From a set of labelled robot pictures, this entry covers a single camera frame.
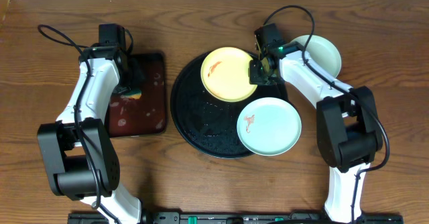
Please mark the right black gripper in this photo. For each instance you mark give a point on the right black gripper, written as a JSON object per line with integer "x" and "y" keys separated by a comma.
{"x": 254, "y": 79}

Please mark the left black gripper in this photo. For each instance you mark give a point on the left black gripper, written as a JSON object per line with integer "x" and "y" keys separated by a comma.
{"x": 131, "y": 82}

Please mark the green yellow sponge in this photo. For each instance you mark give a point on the green yellow sponge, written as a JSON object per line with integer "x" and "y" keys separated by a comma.
{"x": 134, "y": 94}

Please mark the yellow plate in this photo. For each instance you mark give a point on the yellow plate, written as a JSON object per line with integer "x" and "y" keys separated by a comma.
{"x": 225, "y": 74}

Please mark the light blue plate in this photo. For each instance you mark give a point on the light blue plate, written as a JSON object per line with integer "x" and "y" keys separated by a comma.
{"x": 269, "y": 126}
{"x": 325, "y": 55}

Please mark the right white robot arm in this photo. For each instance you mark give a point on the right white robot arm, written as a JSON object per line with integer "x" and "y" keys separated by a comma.
{"x": 349, "y": 132}

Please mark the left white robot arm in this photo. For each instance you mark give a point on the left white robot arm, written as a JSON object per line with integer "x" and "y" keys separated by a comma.
{"x": 79, "y": 158}

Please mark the dark red rectangular tray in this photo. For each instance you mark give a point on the dark red rectangular tray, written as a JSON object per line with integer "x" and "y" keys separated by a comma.
{"x": 147, "y": 115}

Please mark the round black tray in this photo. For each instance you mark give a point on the round black tray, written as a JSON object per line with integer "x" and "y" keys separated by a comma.
{"x": 207, "y": 123}

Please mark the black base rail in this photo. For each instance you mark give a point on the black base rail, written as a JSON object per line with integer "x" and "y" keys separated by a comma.
{"x": 199, "y": 218}

